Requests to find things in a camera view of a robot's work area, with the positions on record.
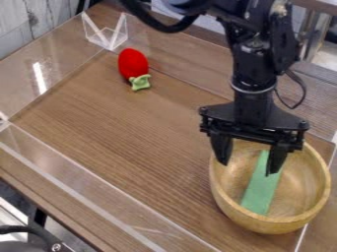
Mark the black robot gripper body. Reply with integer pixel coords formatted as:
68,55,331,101
199,91,308,152

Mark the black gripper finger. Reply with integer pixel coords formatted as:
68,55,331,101
209,131,232,165
266,143,290,175

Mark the green rectangular stick block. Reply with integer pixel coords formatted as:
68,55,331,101
239,151,282,216

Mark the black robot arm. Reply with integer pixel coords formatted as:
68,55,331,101
163,0,308,174

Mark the brown wooden bowl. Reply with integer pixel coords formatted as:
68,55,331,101
209,141,331,234

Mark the red plush strawberry toy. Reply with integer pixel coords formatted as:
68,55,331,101
119,48,151,92

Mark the metal background table leg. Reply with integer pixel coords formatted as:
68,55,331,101
292,6,331,61

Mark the clear acrylic front barrier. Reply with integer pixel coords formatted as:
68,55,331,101
0,118,219,252

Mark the clear acrylic corner bracket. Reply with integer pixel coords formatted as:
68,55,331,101
80,12,127,51

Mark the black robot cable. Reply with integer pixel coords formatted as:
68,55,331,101
120,0,208,34

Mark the black table frame leg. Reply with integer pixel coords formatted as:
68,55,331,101
0,206,76,252

